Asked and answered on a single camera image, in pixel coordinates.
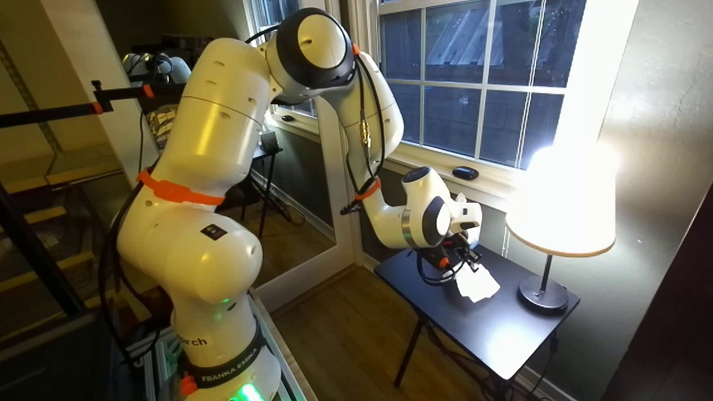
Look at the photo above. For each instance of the table lamp with white shade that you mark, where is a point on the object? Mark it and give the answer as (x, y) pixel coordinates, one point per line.
(564, 205)

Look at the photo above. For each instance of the white tissue paper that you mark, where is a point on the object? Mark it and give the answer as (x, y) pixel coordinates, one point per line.
(475, 284)

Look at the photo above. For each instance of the white window frame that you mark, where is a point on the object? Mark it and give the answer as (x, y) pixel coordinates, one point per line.
(485, 80)

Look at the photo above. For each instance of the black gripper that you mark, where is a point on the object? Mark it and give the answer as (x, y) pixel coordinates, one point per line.
(450, 256)

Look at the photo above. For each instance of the black side table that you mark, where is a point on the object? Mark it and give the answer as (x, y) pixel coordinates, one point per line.
(500, 332)

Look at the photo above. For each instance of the black oval object on sill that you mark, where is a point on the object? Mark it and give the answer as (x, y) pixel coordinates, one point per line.
(465, 173)

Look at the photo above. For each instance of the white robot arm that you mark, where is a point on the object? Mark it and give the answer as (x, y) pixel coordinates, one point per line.
(206, 262)

